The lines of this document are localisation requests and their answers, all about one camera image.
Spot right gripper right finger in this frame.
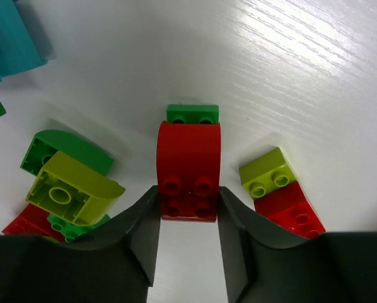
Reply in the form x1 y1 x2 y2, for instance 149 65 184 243
217 187 377 302

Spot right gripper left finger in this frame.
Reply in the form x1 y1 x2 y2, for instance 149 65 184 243
0 186 160 302

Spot lime and red lego pair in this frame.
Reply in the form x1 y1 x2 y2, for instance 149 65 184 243
239 147 326 239

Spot red curved lego brick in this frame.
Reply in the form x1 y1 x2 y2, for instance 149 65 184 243
156 121 221 222

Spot green lego plate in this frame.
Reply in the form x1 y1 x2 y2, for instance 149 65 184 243
166 104 219 124

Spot green and lime curved legos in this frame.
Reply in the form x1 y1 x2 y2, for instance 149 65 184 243
20 129 125 226

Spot lime green red lego stack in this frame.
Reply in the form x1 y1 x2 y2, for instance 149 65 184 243
2 204 110 243

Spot blue and green lego stack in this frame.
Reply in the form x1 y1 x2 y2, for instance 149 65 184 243
0 1 47 117

